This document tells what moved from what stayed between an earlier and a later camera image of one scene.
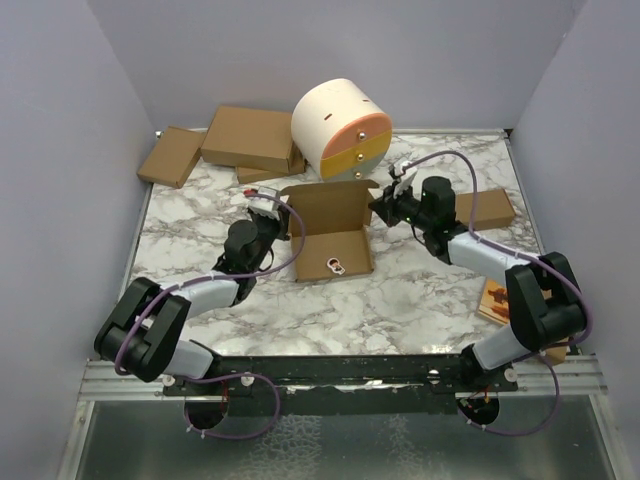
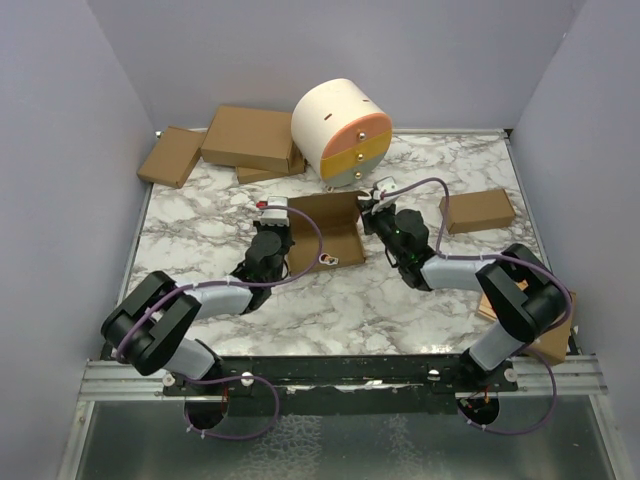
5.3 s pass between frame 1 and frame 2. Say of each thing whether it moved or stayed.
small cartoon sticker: moved
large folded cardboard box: stayed
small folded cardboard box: stayed
